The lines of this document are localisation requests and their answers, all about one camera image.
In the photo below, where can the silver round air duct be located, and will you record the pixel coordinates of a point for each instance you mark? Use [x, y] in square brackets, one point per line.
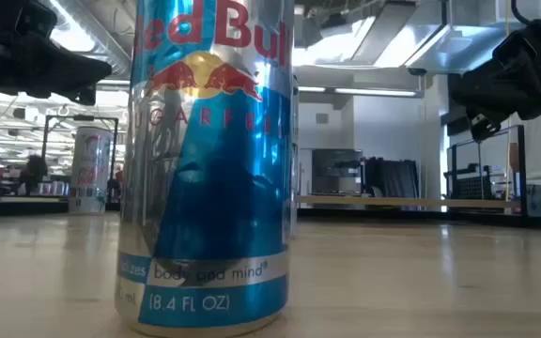
[106, 42]

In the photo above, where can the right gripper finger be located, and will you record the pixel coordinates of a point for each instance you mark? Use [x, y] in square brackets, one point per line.
[482, 124]
[482, 91]

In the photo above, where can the blue silver Red Bull can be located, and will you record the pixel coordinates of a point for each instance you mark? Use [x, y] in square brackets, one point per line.
[214, 188]

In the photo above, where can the black upright panels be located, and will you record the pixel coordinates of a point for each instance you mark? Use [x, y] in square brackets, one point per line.
[392, 178]

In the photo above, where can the long ceiling tube light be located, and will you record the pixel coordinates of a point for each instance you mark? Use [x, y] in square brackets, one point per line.
[312, 88]
[374, 92]

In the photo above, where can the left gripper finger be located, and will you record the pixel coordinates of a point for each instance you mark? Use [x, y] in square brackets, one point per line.
[64, 70]
[85, 96]

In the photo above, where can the white Celsius Peach Vibe can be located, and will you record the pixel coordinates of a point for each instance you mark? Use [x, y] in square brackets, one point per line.
[89, 173]

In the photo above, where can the black cabinet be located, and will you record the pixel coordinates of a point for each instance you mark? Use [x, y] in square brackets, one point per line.
[336, 171]

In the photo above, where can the dark ceiling security camera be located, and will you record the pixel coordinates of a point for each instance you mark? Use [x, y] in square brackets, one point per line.
[416, 72]

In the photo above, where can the black pegboard rack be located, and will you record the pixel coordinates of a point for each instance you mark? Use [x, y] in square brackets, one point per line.
[470, 185]

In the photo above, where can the black gantry frame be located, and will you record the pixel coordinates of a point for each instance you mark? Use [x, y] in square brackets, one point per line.
[45, 155]

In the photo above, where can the silver ventilation hood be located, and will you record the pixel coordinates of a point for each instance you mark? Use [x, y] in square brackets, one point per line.
[439, 47]

